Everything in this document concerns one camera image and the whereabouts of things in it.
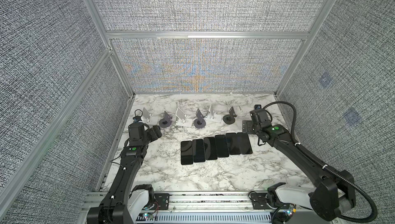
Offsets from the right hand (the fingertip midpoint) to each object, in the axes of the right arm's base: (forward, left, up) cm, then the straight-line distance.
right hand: (253, 123), depth 84 cm
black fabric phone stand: (+13, +9, -13) cm, 20 cm away
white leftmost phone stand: (+12, +64, -7) cm, 66 cm away
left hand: (-3, +54, -1) cm, 55 cm away
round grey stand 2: (+9, +29, -12) cm, 33 cm away
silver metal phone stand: (+14, +20, -12) cm, 27 cm away
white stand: (+9, +41, -9) cm, 43 cm away
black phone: (-11, +37, -15) cm, 41 cm away
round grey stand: (+9, +51, -11) cm, 53 cm away
